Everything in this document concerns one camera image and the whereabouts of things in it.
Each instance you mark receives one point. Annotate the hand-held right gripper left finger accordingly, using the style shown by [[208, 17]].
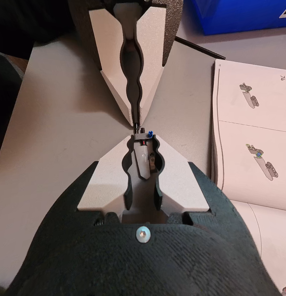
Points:
[[101, 182]]

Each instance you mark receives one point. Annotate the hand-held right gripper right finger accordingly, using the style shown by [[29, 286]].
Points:
[[182, 182]]

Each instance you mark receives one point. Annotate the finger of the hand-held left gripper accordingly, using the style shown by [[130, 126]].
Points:
[[106, 46], [153, 41]]

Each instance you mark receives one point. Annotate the grey toy brick assembly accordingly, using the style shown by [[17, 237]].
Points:
[[143, 159]]

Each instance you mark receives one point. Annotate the white desk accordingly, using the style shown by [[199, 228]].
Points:
[[64, 104]]

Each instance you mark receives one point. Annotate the thin black rod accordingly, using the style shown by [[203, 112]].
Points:
[[203, 49]]

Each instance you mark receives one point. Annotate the blue plastic bin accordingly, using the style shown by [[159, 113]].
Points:
[[237, 16]]

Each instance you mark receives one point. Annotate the dark cloth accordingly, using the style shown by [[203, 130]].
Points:
[[22, 23]]

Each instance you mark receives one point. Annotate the open instruction booklet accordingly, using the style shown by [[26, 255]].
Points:
[[244, 120]]

